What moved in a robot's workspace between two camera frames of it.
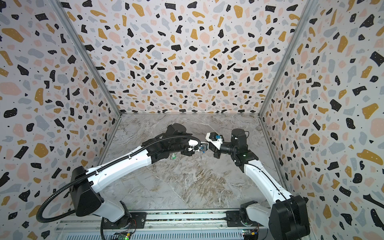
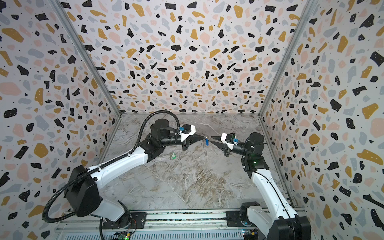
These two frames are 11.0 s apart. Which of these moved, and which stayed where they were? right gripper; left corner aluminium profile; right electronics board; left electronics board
Moved: right gripper
Stayed: right electronics board; left electronics board; left corner aluminium profile
